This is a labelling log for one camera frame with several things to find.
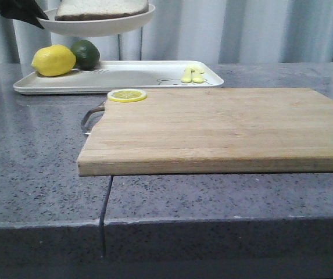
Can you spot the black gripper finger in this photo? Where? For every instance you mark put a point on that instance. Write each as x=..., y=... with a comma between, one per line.
x=27, y=11

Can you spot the bread slice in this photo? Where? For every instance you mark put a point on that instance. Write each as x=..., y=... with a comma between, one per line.
x=99, y=10

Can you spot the white round plate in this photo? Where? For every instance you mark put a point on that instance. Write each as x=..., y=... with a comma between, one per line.
x=95, y=28

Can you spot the white rectangular tray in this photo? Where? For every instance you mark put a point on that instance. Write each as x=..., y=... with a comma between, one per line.
x=112, y=75

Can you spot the front yellow lemon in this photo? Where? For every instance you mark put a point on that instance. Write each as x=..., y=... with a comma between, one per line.
x=53, y=60

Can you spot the green lime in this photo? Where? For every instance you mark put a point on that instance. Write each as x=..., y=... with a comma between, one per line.
x=87, y=54

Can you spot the lemon slice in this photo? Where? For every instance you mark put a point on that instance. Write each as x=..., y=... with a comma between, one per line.
x=127, y=95

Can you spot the grey curtain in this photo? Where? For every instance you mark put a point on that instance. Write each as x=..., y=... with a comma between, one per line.
x=228, y=32

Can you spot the wooden cutting board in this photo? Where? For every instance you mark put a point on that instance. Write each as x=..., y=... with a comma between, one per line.
x=210, y=130

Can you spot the metal cutting board handle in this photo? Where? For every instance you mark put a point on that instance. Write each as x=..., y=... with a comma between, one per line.
x=100, y=108

